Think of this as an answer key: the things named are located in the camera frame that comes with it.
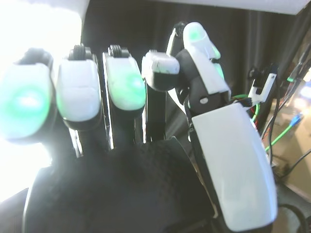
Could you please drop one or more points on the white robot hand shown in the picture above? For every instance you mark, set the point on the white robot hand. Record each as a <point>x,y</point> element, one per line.
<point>116,189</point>

